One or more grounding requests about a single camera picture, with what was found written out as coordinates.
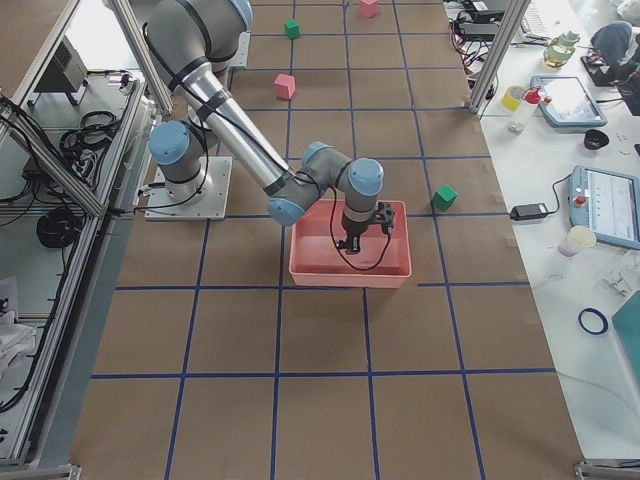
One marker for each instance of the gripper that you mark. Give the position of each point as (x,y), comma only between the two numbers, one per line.
(353,231)

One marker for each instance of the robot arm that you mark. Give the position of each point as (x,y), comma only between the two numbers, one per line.
(191,44)

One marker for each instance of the green foam cube far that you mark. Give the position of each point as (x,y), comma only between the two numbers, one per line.
(444,197)

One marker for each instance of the green foam cube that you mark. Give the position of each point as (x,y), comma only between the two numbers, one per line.
(292,29)
(444,197)

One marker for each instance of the pink foam cube centre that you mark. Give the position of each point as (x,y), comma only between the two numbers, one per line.
(284,86)

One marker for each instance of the pink foam cube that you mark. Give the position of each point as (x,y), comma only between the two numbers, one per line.
(284,86)
(368,8)

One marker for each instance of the black power adapter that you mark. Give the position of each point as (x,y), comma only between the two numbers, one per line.
(526,212)

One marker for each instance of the yellow tape roll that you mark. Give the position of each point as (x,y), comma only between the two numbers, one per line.
(513,97)

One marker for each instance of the green foam cube centre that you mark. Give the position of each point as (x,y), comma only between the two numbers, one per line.
(292,29)

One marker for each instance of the white cup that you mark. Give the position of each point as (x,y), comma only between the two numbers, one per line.
(578,239)

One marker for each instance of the pink foam cube near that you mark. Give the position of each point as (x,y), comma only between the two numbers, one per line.
(368,8)

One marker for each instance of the teach pendant tablet far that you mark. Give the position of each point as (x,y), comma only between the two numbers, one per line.
(571,106)

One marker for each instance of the teach pendant tablet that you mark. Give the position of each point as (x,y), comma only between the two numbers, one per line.
(571,106)
(607,203)

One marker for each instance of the teach pendant tablet near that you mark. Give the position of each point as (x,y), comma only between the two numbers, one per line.
(607,203)

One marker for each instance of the black bowl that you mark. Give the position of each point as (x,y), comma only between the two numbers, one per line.
(595,139)

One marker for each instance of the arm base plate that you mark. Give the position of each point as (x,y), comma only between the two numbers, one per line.
(204,197)

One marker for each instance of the aluminium frame post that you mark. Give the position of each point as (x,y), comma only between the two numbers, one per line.
(510,23)

